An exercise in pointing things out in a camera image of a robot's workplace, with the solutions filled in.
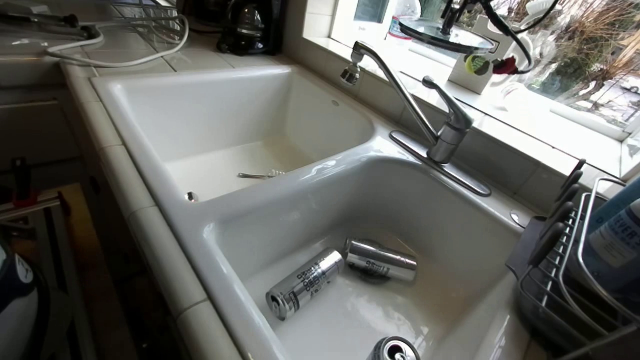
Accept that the glass pot lid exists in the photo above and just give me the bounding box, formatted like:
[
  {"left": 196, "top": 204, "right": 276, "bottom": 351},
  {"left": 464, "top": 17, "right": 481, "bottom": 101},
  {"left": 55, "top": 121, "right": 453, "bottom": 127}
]
[{"left": 398, "top": 16, "right": 497, "bottom": 55}]

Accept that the clear plastic bottle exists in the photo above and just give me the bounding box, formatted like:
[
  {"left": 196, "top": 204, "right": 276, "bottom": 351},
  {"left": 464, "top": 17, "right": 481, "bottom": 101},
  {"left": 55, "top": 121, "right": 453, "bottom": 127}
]
[{"left": 386, "top": 0, "right": 422, "bottom": 42}]

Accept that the green round scrubber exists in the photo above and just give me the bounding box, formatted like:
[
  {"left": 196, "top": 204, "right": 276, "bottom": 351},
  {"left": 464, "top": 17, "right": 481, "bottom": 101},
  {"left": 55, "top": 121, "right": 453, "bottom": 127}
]
[{"left": 465, "top": 54, "right": 492, "bottom": 77}]

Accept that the white sponge holder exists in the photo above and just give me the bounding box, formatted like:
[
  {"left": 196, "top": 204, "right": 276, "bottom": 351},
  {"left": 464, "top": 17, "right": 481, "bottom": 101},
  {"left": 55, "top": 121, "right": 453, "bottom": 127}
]
[{"left": 447, "top": 15, "right": 502, "bottom": 95}]

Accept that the chrome tap lever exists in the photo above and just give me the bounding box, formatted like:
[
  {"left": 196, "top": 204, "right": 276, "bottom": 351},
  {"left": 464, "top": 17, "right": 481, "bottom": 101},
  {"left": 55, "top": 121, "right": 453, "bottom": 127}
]
[{"left": 421, "top": 75, "right": 474, "bottom": 132}]

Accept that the chrome tap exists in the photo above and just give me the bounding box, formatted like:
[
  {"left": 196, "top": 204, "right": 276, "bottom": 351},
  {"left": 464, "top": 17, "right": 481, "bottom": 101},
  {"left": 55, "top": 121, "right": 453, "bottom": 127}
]
[{"left": 340, "top": 41, "right": 493, "bottom": 197}]

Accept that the window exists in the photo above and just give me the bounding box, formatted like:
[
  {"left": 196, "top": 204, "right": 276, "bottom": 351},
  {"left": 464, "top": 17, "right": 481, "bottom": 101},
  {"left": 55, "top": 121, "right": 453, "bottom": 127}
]
[{"left": 330, "top": 0, "right": 640, "bottom": 142}]

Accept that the black coffee maker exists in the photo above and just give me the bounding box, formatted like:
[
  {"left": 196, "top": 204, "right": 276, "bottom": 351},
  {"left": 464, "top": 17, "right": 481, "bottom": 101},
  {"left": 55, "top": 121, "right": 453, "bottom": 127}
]
[{"left": 216, "top": 0, "right": 284, "bottom": 56}]

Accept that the metal fork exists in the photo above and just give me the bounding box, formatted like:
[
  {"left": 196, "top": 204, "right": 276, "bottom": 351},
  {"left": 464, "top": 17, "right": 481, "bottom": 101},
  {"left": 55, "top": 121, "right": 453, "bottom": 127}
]
[{"left": 237, "top": 169, "right": 287, "bottom": 180}]

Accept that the silver drink can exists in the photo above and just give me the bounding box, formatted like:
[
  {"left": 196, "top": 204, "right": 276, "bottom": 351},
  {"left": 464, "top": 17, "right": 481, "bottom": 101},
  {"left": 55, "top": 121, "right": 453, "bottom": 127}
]
[
  {"left": 367, "top": 336, "right": 422, "bottom": 360},
  {"left": 265, "top": 248, "right": 346, "bottom": 321},
  {"left": 344, "top": 238, "right": 418, "bottom": 283}
]

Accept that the white double sink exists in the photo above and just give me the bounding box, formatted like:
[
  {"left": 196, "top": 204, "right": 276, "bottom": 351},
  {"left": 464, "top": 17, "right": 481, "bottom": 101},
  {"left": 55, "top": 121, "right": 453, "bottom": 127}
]
[{"left": 90, "top": 65, "right": 532, "bottom": 360}]

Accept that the blue bottle with label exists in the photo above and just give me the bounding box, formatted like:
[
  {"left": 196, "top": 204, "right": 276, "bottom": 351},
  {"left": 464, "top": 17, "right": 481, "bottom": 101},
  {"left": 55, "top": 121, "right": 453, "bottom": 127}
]
[{"left": 582, "top": 177, "right": 640, "bottom": 301}]

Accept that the black hand tool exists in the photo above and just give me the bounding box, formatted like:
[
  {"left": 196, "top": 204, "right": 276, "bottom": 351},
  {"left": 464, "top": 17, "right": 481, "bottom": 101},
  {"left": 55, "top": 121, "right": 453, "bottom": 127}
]
[{"left": 0, "top": 10, "right": 102, "bottom": 40}]

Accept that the cabinet drawer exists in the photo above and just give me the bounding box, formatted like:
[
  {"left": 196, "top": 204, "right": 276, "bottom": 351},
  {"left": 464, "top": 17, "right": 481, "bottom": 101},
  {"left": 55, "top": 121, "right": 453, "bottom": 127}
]
[{"left": 0, "top": 97, "right": 78, "bottom": 167}]

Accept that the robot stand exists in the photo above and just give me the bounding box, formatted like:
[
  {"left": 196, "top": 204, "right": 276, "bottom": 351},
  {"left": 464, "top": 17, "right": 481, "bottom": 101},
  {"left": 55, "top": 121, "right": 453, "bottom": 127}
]
[{"left": 0, "top": 192, "right": 97, "bottom": 360}]

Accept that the red clamp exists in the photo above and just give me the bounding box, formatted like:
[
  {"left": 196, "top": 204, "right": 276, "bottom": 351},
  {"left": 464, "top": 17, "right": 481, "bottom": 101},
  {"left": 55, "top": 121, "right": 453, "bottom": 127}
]
[{"left": 11, "top": 157, "right": 38, "bottom": 209}]

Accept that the dark wire dish rack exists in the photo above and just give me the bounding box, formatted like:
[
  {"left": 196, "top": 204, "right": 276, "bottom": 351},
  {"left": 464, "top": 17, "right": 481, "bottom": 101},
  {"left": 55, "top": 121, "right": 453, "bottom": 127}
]
[{"left": 505, "top": 159, "right": 640, "bottom": 360}]

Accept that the white cable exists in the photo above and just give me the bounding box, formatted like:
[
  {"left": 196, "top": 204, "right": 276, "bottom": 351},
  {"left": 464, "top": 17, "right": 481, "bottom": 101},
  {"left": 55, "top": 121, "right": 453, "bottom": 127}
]
[{"left": 44, "top": 14, "right": 190, "bottom": 69}]

